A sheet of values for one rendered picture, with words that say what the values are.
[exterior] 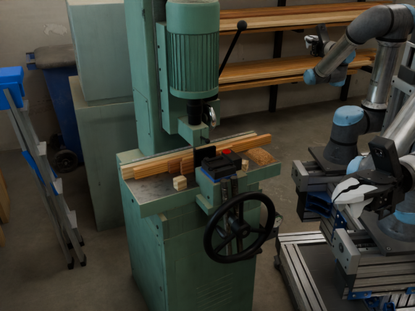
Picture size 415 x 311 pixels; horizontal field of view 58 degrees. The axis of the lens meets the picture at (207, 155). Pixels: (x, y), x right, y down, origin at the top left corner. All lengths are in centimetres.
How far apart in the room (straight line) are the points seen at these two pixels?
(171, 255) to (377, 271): 73
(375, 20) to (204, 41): 68
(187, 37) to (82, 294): 155
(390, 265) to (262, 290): 93
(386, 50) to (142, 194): 110
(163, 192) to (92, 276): 113
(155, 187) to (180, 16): 58
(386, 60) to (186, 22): 86
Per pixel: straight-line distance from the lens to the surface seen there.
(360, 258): 138
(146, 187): 137
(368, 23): 160
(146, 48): 147
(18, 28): 357
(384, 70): 172
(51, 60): 299
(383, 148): 81
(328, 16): 391
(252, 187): 150
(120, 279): 230
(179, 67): 128
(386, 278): 150
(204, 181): 130
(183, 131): 145
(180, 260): 152
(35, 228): 282
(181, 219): 140
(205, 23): 124
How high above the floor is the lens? 166
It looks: 29 degrees down
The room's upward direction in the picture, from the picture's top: straight up
